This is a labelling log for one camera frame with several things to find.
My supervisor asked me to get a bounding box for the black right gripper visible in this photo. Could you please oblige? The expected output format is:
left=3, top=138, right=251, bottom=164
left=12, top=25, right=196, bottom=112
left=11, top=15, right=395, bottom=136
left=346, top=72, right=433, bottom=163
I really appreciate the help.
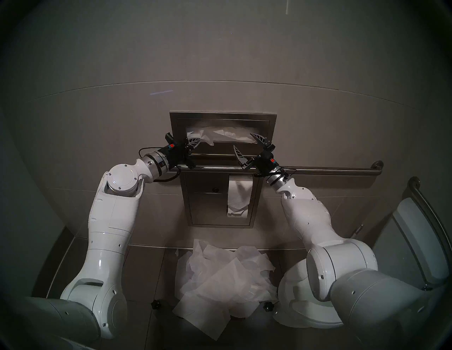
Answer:
left=233, top=132, right=287, bottom=181

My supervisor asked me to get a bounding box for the short steel grab bar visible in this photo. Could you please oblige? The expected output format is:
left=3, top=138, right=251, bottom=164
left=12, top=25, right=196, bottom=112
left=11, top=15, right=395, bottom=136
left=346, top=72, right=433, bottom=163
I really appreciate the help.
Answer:
left=407, top=176, right=452, bottom=247

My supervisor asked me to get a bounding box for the white toilet tank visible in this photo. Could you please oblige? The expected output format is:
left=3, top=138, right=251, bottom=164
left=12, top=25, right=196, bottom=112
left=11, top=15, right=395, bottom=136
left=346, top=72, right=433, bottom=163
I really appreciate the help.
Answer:
left=371, top=197, right=452, bottom=290

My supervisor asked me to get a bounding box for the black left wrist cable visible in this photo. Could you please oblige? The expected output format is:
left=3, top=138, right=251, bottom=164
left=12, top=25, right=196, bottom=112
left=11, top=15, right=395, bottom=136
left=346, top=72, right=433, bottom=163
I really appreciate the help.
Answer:
left=138, top=147, right=181, bottom=184

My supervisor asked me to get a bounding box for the white toilet bowl with seat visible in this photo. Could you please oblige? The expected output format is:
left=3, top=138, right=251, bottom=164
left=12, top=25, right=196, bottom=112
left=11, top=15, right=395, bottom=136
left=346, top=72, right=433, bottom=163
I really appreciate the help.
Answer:
left=272, top=259, right=345, bottom=329

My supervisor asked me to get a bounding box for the white toilet paper roll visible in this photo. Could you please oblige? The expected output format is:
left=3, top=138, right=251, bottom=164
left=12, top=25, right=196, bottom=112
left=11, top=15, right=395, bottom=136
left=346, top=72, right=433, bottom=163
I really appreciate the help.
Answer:
left=226, top=175, right=253, bottom=216

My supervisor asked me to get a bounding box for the long steel grab bar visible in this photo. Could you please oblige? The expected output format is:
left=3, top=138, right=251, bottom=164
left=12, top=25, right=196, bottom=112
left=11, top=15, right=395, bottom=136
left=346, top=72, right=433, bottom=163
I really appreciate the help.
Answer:
left=175, top=161, right=383, bottom=177

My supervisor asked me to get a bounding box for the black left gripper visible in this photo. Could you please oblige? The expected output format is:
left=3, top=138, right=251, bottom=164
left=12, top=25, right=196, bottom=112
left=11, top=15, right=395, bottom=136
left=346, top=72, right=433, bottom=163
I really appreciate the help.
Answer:
left=162, top=132, right=203, bottom=170

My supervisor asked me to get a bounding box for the crumpled seat covers pile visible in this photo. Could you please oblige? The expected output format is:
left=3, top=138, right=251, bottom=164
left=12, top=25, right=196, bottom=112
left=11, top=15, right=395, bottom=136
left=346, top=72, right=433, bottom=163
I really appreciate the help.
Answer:
left=172, top=239, right=279, bottom=342

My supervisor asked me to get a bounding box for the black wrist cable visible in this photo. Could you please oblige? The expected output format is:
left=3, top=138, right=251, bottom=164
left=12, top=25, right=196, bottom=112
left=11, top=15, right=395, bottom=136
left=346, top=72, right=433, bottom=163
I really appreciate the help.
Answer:
left=138, top=147, right=181, bottom=184
left=274, top=166, right=298, bottom=181

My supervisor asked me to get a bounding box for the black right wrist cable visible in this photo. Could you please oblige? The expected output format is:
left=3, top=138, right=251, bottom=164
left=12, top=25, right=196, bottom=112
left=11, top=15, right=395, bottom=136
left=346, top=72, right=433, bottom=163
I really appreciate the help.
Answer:
left=274, top=166, right=298, bottom=181

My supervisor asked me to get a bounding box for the stainless steel dispenser cabinet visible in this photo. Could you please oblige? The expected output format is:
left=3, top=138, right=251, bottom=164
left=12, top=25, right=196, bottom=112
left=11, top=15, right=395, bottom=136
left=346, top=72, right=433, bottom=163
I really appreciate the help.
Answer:
left=169, top=111, right=278, bottom=229

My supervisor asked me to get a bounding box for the white paper toilet seat cover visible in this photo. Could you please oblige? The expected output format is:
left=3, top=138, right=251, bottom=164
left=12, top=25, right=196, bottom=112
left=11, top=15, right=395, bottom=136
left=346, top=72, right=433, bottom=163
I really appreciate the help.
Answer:
left=187, top=126, right=257, bottom=146

